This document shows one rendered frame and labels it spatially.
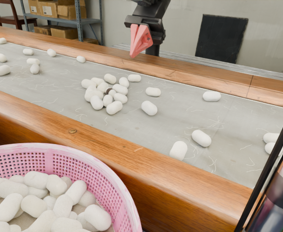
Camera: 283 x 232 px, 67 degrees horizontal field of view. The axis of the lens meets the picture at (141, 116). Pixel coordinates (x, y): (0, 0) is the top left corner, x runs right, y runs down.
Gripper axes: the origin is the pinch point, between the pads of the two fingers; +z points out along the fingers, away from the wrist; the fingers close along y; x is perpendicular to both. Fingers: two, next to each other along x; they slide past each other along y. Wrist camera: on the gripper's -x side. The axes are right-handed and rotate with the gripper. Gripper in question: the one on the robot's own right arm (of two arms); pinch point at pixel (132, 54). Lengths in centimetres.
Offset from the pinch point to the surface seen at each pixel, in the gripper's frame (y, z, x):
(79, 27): -168, -97, 128
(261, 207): 31.7, 24.6, -24.7
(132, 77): 2.6, 6.0, 0.7
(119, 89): 4.4, 12.2, -5.1
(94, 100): 3.8, 17.5, -10.3
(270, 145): 33.9, 14.8, -7.8
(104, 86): 1.0, 12.8, -5.7
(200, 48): -29, -119, 159
